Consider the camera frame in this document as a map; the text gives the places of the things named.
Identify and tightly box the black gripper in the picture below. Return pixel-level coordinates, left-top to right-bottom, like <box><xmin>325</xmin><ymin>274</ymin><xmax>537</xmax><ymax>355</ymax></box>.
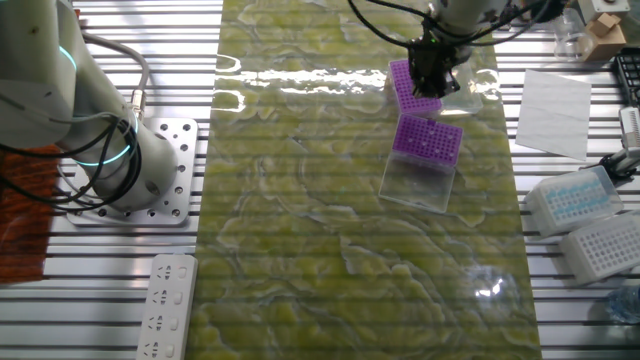
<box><xmin>409</xmin><ymin>39</ymin><xmax>462</xmax><ymax>100</ymax></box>

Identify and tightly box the purple rack pipette tip box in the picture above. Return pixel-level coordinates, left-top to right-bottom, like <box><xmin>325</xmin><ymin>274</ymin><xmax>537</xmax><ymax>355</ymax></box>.
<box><xmin>387</xmin><ymin>58</ymin><xmax>485</xmax><ymax>119</ymax></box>
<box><xmin>378</xmin><ymin>113</ymin><xmax>465</xmax><ymax>215</ymax></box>

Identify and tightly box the blue tips pipette box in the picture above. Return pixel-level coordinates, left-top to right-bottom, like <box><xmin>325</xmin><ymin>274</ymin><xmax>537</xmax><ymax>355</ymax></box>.
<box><xmin>522</xmin><ymin>164</ymin><xmax>625</xmax><ymax>240</ymax></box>

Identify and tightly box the white rack pipette tip box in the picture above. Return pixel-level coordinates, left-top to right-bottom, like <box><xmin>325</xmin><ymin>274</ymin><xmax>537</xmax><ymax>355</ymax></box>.
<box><xmin>558</xmin><ymin>209</ymin><xmax>640</xmax><ymax>287</ymax></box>

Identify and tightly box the white paper sheet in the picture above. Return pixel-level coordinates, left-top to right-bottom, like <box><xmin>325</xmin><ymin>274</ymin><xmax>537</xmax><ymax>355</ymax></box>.
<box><xmin>514</xmin><ymin>68</ymin><xmax>594</xmax><ymax>162</ymax></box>

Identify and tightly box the clear glass beaker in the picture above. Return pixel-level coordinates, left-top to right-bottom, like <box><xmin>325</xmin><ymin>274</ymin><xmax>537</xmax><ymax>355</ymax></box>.
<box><xmin>551</xmin><ymin>7</ymin><xmax>595</xmax><ymax>62</ymax></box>

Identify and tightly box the green marble pattern mat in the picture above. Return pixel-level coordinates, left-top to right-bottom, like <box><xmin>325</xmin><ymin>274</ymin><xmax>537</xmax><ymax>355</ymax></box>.
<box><xmin>185</xmin><ymin>0</ymin><xmax>544</xmax><ymax>360</ymax></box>

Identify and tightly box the white box with knob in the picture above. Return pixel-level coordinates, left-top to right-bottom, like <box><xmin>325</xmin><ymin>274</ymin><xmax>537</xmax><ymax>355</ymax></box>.
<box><xmin>577</xmin><ymin>0</ymin><xmax>632</xmax><ymax>24</ymax></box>

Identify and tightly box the black keyboard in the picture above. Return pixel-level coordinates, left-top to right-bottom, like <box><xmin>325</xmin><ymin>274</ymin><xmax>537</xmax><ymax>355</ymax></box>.
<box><xmin>612</xmin><ymin>47</ymin><xmax>640</xmax><ymax>107</ymax></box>

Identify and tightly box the clear water bottle blue cap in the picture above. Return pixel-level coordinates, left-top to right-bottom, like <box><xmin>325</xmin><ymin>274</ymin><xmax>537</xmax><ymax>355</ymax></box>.
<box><xmin>603</xmin><ymin>283</ymin><xmax>640</xmax><ymax>326</ymax></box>

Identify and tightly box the white power strip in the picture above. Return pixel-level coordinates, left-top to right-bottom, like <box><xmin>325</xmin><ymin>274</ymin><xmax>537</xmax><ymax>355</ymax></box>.
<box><xmin>134</xmin><ymin>253</ymin><xmax>200</xmax><ymax>360</ymax></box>

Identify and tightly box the reddish brown wooden board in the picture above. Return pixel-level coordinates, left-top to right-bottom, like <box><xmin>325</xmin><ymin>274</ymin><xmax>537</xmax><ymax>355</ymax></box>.
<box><xmin>0</xmin><ymin>143</ymin><xmax>62</xmax><ymax>285</ymax></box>

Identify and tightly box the small silver camera black mount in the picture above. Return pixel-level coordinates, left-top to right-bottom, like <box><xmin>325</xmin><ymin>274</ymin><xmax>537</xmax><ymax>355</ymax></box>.
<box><xmin>597</xmin><ymin>105</ymin><xmax>640</xmax><ymax>180</ymax></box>

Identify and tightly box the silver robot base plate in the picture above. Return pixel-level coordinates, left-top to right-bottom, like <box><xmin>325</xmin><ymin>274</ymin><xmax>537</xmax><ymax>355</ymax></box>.
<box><xmin>64</xmin><ymin>117</ymin><xmax>200</xmax><ymax>227</ymax></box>

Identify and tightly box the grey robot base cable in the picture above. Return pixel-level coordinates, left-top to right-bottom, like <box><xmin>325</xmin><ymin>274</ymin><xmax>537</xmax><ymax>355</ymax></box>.
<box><xmin>79</xmin><ymin>30</ymin><xmax>151</xmax><ymax>124</ymax></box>

